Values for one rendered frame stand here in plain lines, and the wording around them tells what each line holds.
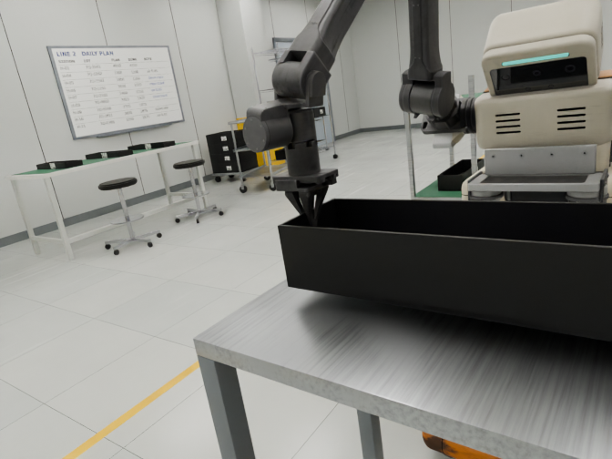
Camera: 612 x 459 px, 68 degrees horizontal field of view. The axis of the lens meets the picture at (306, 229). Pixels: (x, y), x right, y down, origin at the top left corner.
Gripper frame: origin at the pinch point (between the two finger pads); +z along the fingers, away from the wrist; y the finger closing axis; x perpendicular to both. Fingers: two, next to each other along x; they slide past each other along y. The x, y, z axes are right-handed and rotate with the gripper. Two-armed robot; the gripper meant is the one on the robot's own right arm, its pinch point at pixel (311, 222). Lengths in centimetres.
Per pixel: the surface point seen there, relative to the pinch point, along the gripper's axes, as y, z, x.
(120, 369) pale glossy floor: -150, 92, 30
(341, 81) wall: -542, -42, 902
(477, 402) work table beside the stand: 35.3, 11.1, -22.0
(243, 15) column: -482, -155, 528
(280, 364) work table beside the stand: 11.0, 11.3, -25.1
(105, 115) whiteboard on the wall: -525, -32, 278
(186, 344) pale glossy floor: -136, 92, 59
